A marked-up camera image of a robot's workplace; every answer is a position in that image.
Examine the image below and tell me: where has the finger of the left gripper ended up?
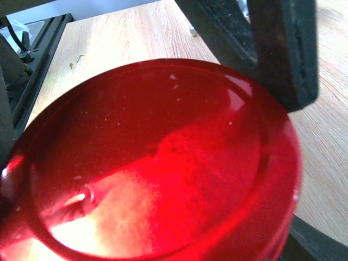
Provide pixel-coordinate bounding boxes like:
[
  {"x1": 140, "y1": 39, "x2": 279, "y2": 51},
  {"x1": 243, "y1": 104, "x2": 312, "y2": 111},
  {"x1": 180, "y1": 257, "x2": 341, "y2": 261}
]
[{"x1": 177, "y1": 0, "x2": 319, "y2": 113}]

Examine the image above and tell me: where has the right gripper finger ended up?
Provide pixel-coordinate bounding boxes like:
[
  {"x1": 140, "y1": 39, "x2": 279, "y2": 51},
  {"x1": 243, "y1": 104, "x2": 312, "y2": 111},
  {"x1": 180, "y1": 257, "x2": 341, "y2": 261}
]
[{"x1": 279, "y1": 216, "x2": 347, "y2": 261}]

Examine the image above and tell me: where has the red round lid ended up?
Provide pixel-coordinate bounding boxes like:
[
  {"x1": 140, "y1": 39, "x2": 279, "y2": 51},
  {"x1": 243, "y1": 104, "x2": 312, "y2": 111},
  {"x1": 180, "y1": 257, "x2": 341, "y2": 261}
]
[{"x1": 1, "y1": 59, "x2": 302, "y2": 260}]

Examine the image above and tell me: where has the black aluminium rail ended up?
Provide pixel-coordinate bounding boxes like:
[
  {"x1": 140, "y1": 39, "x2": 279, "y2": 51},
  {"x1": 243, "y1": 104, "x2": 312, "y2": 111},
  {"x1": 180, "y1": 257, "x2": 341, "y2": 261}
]
[{"x1": 1, "y1": 14, "x2": 74, "y2": 134}]

